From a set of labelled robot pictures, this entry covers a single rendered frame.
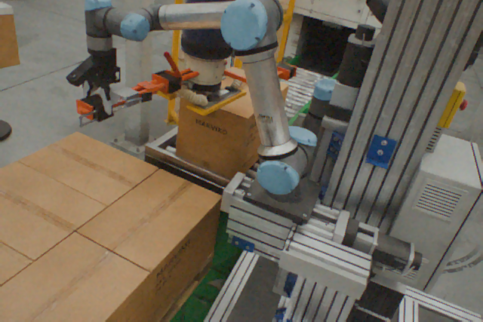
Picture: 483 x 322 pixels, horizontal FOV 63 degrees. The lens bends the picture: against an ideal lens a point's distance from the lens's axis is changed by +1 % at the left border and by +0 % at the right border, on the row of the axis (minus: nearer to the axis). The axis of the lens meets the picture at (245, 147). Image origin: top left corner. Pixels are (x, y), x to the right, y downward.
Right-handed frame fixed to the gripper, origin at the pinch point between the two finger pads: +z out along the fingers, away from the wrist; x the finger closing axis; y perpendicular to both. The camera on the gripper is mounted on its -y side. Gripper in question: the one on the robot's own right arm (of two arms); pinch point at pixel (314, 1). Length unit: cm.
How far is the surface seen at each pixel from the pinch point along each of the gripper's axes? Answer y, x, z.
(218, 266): -14, -27, 152
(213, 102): -26, -38, 44
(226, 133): -26, -16, 70
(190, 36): -39, -39, 17
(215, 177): -25, -25, 93
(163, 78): -40, -58, 30
